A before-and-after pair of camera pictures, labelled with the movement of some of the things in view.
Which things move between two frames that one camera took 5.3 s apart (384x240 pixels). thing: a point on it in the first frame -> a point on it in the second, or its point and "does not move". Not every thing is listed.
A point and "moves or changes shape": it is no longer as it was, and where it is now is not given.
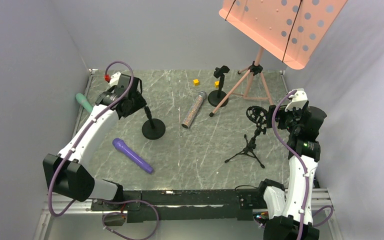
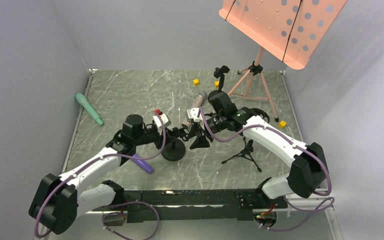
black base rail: (208, 204) does not move
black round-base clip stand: (152, 128) moves or changes shape
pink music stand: (290, 31) does not move
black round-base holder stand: (216, 97) does not move
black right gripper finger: (269, 116) -> (201, 141)
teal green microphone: (84, 102) does not move
